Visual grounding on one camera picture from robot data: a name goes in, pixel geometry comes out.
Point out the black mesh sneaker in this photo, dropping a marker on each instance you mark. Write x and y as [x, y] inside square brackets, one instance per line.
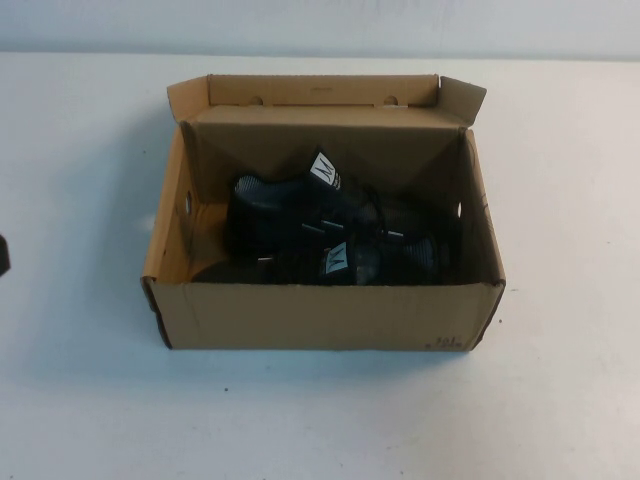
[300, 270]
[260, 210]

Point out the brown cardboard shoe box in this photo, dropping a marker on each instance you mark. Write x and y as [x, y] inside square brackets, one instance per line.
[325, 320]

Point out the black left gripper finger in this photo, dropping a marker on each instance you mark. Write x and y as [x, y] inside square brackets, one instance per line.
[4, 252]

